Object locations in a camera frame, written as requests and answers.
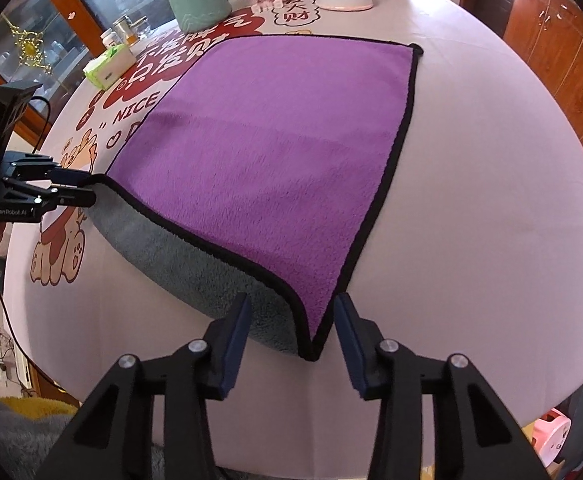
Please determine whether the purple and grey towel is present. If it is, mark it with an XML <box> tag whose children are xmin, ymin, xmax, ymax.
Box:
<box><xmin>90</xmin><ymin>35</ymin><xmax>423</xmax><ymax>361</ymax></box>

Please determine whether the green tissue pack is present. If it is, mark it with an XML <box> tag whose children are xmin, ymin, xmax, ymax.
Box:
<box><xmin>83</xmin><ymin>44</ymin><xmax>136</xmax><ymax>90</ymax></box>

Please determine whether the teal ceramic jar wooden lid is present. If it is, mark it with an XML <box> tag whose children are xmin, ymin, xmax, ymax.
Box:
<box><xmin>168</xmin><ymin>0</ymin><xmax>232</xmax><ymax>34</ymax></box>

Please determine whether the pink plastic stool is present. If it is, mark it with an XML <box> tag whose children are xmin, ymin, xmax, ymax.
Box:
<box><xmin>523</xmin><ymin>408</ymin><xmax>571</xmax><ymax>467</ymax></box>

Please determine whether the silver lidded glass jar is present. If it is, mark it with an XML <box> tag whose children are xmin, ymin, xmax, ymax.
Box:
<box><xmin>111</xmin><ymin>14</ymin><xmax>138</xmax><ymax>46</ymax></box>

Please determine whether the small white labelled jar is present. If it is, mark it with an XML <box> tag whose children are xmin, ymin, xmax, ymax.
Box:
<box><xmin>100</xmin><ymin>28</ymin><xmax>121</xmax><ymax>49</ymax></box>

